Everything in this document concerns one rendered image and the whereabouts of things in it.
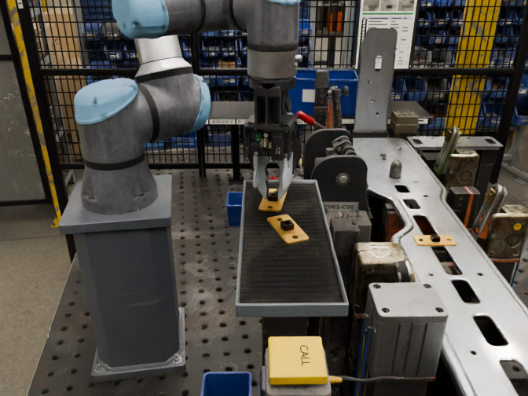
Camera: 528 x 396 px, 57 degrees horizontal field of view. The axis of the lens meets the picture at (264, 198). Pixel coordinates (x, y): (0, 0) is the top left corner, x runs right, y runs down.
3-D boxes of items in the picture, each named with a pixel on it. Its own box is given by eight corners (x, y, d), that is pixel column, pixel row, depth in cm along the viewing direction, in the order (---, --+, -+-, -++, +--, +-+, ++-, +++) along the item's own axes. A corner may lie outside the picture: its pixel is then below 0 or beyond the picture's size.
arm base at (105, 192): (75, 217, 92) (66, 169, 88) (88, 184, 105) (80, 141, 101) (156, 211, 94) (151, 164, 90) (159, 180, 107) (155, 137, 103)
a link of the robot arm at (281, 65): (252, 42, 75) (305, 44, 74) (252, 72, 77) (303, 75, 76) (242, 51, 69) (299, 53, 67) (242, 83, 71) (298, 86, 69)
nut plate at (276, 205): (280, 212, 81) (280, 206, 80) (258, 210, 82) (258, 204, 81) (287, 191, 88) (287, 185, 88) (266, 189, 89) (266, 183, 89)
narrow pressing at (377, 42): (386, 130, 168) (398, 27, 153) (353, 130, 168) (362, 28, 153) (386, 130, 169) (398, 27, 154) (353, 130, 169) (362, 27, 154)
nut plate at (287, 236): (309, 240, 73) (309, 232, 73) (287, 244, 72) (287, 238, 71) (287, 215, 80) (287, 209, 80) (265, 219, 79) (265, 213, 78)
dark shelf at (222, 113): (432, 125, 174) (434, 117, 173) (181, 126, 173) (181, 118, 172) (415, 108, 194) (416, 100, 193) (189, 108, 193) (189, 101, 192)
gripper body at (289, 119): (241, 162, 75) (240, 83, 70) (253, 142, 82) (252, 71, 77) (291, 165, 74) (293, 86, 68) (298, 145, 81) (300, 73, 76)
